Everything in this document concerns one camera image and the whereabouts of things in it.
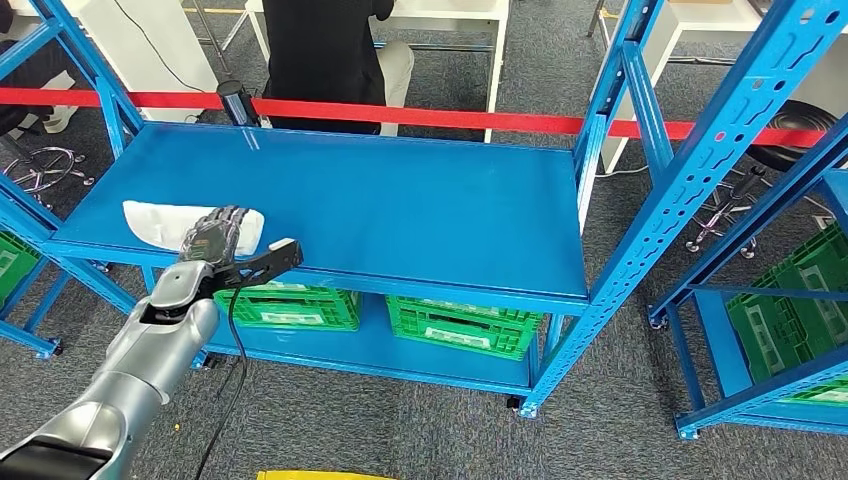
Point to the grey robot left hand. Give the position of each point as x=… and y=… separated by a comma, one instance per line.
x=212, y=242

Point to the white plastic part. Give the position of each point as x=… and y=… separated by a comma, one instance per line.
x=159, y=225

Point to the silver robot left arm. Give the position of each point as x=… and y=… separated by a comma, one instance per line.
x=152, y=358

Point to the blue metal shelf rack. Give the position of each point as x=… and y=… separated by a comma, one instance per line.
x=371, y=212
x=30, y=338
x=722, y=351

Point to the white desk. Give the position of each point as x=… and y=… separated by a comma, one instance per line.
x=149, y=53
x=457, y=6
x=692, y=20

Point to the person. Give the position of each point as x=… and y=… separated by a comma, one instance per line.
x=324, y=53
x=33, y=73

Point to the red barrier belt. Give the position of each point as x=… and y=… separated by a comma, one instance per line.
x=430, y=118

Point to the yellow floor tape square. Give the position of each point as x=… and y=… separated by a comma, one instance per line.
x=324, y=476

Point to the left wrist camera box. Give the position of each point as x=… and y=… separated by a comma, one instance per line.
x=265, y=262

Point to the black barrier post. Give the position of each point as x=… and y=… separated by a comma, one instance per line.
x=237, y=102

